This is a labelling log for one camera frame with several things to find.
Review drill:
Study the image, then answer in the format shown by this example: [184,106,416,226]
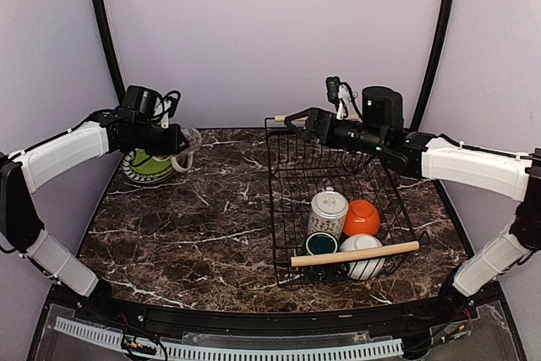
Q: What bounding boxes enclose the white plate with black stripes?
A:
[122,149,181,183]

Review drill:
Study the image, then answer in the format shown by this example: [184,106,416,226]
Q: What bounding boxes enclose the white mug with grey pattern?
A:
[153,126,202,173]

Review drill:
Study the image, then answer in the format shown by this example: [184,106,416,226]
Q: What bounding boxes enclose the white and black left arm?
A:
[1,85,190,324]

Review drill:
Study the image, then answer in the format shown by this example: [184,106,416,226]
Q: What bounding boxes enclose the white bowl with black stripes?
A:
[339,233,385,281]

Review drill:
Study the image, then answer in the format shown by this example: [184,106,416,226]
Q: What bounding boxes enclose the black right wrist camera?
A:
[325,76,353,120]

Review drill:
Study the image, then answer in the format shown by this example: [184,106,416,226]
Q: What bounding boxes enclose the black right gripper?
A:
[285,107,387,156]

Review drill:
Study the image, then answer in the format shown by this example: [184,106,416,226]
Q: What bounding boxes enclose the green leaf-shaped dish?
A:
[127,150,172,178]

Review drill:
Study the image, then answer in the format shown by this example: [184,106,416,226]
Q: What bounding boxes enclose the dark green cup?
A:
[304,232,339,255]

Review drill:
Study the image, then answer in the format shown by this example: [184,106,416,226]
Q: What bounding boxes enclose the orange bowl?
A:
[342,200,381,237]

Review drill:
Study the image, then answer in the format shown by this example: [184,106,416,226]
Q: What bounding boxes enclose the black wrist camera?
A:
[325,76,353,120]
[151,90,181,129]

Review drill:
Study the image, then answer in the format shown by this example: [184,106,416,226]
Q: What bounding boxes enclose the white slotted cable duct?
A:
[53,316,404,361]

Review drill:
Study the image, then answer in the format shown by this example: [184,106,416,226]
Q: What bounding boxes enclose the black wire dish rack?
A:
[265,118,429,284]

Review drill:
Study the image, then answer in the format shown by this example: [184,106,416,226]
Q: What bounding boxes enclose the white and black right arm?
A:
[284,78,540,322]

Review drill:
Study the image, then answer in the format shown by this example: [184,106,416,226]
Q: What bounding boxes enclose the white cup with black characters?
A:
[307,187,349,239]

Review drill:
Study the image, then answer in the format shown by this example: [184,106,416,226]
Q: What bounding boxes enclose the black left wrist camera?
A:
[151,90,181,129]

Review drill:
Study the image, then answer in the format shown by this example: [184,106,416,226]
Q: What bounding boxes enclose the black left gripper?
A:
[134,120,190,155]

